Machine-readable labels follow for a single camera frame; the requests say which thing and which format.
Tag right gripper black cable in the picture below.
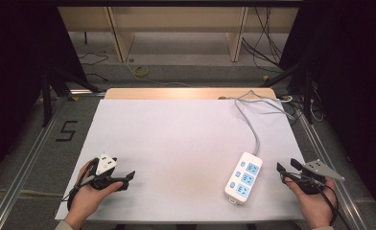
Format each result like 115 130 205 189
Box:
280 172 350 229

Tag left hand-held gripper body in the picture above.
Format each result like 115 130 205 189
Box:
89 152 129 192

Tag white floor cable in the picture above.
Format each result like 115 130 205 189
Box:
124 60 193 88

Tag light wooden shelf unit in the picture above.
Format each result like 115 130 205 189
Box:
57 6 300 63

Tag yellow tape roll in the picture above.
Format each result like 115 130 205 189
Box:
132 65 151 79

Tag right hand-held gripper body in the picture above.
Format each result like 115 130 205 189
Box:
284 158 346 196

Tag black floor cable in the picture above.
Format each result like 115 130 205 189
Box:
77 52 110 82

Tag white table board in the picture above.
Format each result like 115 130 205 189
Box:
55 98 306 222

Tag person's right hand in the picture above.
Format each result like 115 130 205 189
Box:
285 176 339 230

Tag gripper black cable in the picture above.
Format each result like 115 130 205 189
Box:
60 166 98 212
280 172 350 229

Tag person's left hand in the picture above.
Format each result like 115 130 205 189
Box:
63 158 125 230

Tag black metal stand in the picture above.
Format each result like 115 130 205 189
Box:
258 58 316 126
39 61 102 128

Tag wooden table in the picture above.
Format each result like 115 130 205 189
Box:
104 87 278 101

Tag white power strip blue sockets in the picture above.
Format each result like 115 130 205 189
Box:
223 151 264 206

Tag bundle of black cables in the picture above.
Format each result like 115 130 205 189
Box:
241 7 286 70

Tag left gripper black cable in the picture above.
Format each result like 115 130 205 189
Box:
60 166 98 212

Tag grey power strip cable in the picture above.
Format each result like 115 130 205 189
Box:
233 89 295 157

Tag tangle of floor cables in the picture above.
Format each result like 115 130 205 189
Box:
280 90 326 124

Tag aluminium floor rail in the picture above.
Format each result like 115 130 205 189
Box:
299 113 371 230
0 103 64 230

